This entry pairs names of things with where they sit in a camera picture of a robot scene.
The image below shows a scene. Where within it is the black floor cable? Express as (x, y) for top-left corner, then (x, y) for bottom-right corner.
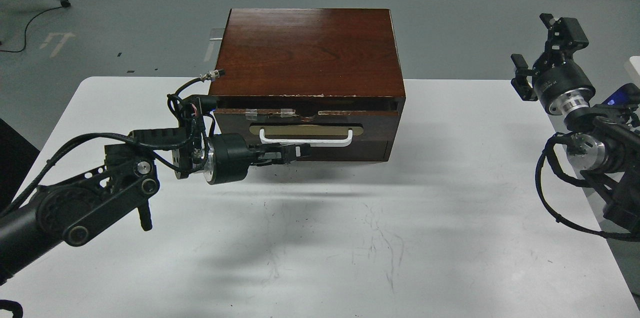
(0, 0), (63, 53)

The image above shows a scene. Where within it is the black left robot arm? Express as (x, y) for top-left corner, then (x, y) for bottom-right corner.
(0, 69), (311, 284)

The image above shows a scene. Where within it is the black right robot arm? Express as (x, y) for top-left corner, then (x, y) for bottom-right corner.
(510, 13), (640, 242)

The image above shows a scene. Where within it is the dark wooden cabinet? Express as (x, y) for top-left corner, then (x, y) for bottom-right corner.
(209, 8), (406, 102)

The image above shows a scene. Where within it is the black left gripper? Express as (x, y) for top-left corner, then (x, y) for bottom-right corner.
(203, 133), (311, 185)

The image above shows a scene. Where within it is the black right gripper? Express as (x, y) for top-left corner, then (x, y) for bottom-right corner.
(510, 13), (595, 116)

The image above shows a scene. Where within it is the wooden drawer with white handle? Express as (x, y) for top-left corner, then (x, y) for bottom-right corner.
(214, 108), (402, 162)

